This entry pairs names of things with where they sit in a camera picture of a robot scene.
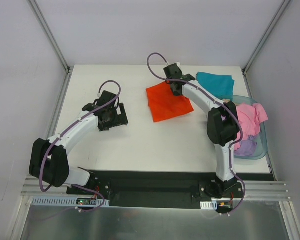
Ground clear blue plastic basket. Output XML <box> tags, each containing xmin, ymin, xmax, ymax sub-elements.
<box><xmin>219</xmin><ymin>95</ymin><xmax>268</xmax><ymax>160</ymax></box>

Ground orange t-shirt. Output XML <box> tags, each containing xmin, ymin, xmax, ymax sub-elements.
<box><xmin>146</xmin><ymin>82</ymin><xmax>194</xmax><ymax>123</ymax></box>

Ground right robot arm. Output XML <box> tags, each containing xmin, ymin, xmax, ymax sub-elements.
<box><xmin>163</xmin><ymin>63</ymin><xmax>241</xmax><ymax>199</ymax></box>

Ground left frame post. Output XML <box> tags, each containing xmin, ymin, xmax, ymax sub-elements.
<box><xmin>27</xmin><ymin>0</ymin><xmax>71</xmax><ymax>73</ymax></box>

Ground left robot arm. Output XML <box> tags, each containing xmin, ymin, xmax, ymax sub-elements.
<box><xmin>29</xmin><ymin>90</ymin><xmax>129</xmax><ymax>195</ymax></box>

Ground left white cable duct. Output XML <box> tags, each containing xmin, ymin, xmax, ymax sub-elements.
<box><xmin>31</xmin><ymin>196</ymin><xmax>110</xmax><ymax>208</ymax></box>

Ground right frame post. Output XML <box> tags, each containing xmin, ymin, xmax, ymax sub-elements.
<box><xmin>241</xmin><ymin>0</ymin><xmax>292</xmax><ymax>73</ymax></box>

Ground right white cable duct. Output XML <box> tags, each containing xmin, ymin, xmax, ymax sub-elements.
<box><xmin>200</xmin><ymin>200</ymin><xmax>218</xmax><ymax>211</ymax></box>

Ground aluminium frame rail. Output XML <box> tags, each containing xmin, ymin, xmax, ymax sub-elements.
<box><xmin>19</xmin><ymin>174</ymin><xmax>291</xmax><ymax>202</ymax></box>

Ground white cable duct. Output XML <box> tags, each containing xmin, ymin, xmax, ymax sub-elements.
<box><xmin>200</xmin><ymin>200</ymin><xmax>218</xmax><ymax>211</ymax></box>
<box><xmin>31</xmin><ymin>196</ymin><xmax>110</xmax><ymax>208</ymax></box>

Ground pink t-shirt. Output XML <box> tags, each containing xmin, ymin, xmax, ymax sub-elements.
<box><xmin>234</xmin><ymin>103</ymin><xmax>268</xmax><ymax>151</ymax></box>

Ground frame post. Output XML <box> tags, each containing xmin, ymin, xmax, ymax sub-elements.
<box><xmin>27</xmin><ymin>0</ymin><xmax>71</xmax><ymax>73</ymax></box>
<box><xmin>241</xmin><ymin>0</ymin><xmax>292</xmax><ymax>73</ymax></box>

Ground lavender t-shirt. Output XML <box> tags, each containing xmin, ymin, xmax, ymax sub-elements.
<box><xmin>234</xmin><ymin>135</ymin><xmax>258</xmax><ymax>157</ymax></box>

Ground folded teal t-shirt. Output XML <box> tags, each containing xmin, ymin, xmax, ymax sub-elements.
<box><xmin>196</xmin><ymin>72</ymin><xmax>235</xmax><ymax>98</ymax></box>

